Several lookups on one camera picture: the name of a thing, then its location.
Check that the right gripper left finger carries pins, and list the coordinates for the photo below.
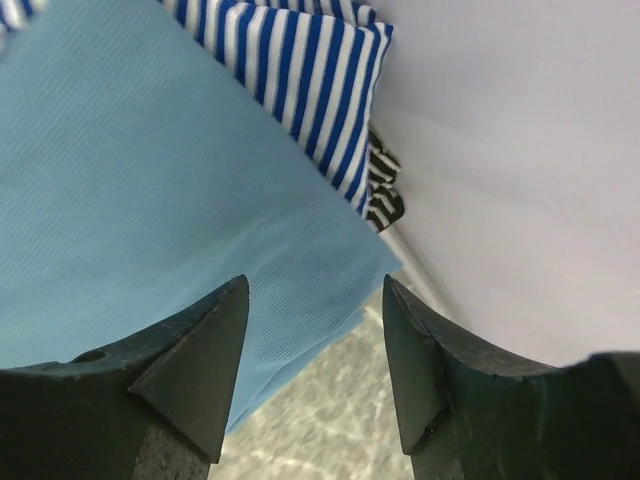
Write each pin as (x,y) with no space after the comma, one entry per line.
(153,405)

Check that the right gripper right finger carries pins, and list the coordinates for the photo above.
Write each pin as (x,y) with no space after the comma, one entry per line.
(467,409)

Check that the teal tank top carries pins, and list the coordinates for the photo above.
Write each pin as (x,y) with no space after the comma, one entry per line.
(76,277)

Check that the black striped folded top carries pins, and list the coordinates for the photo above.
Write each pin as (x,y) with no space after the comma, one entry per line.
(386,206)

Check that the blue white striped folded top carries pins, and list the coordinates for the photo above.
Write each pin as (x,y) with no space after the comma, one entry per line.
(310,80)

